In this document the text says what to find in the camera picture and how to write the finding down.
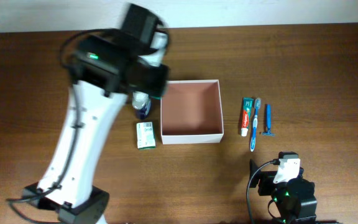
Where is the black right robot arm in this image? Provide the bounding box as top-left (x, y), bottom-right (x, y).
top-left (246, 159), bottom-right (317, 224)

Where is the toothpaste tube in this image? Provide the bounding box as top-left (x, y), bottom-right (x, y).
top-left (241, 98), bottom-right (254, 137)

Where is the blue disposable razor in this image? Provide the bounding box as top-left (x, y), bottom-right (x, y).
top-left (261, 105), bottom-right (274, 136)

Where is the white green soap box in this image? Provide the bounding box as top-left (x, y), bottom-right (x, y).
top-left (136, 122), bottom-right (156, 150)

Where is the blue white toothbrush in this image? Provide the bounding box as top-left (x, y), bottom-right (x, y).
top-left (250, 98), bottom-right (262, 152)

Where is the white cardboard box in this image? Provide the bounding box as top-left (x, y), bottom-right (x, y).
top-left (160, 80), bottom-right (224, 144)

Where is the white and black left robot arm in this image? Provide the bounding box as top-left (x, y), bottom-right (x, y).
top-left (22, 4), bottom-right (170, 223)

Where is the clear pump soap bottle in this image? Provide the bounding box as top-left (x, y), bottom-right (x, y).
top-left (132, 91), bottom-right (152, 119)

